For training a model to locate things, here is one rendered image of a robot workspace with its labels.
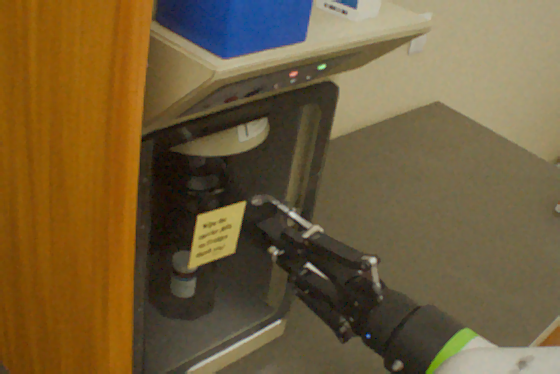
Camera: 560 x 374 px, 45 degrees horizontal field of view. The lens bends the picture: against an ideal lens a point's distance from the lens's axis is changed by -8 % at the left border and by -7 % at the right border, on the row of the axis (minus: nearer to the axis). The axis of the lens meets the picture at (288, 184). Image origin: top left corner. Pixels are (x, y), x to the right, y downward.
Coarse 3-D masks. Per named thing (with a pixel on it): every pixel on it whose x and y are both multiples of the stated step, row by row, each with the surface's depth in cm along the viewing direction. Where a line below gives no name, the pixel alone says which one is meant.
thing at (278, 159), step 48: (288, 96) 83; (336, 96) 90; (192, 144) 75; (240, 144) 81; (288, 144) 87; (192, 192) 79; (240, 192) 85; (288, 192) 92; (192, 240) 83; (240, 240) 90; (192, 288) 87; (240, 288) 95; (288, 288) 105; (144, 336) 85; (192, 336) 93; (240, 336) 102
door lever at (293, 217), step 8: (296, 208) 96; (288, 216) 95; (296, 216) 95; (288, 224) 96; (296, 224) 95; (304, 224) 94; (304, 232) 92; (312, 232) 92; (272, 248) 88; (272, 256) 88; (280, 256) 89
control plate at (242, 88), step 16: (320, 64) 71; (336, 64) 76; (256, 80) 65; (272, 80) 69; (288, 80) 73; (304, 80) 78; (208, 96) 64; (224, 96) 67; (240, 96) 71; (192, 112) 68
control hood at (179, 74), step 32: (384, 0) 81; (160, 32) 61; (320, 32) 67; (352, 32) 69; (384, 32) 72; (416, 32) 76; (160, 64) 62; (192, 64) 58; (224, 64) 57; (256, 64) 60; (288, 64) 64; (352, 64) 81; (160, 96) 63; (192, 96) 60
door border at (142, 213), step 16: (272, 96) 82; (144, 144) 69; (144, 160) 71; (144, 176) 72; (144, 192) 73; (144, 208) 74; (144, 224) 75; (144, 240) 76; (144, 256) 78; (144, 272) 79; (144, 288) 80
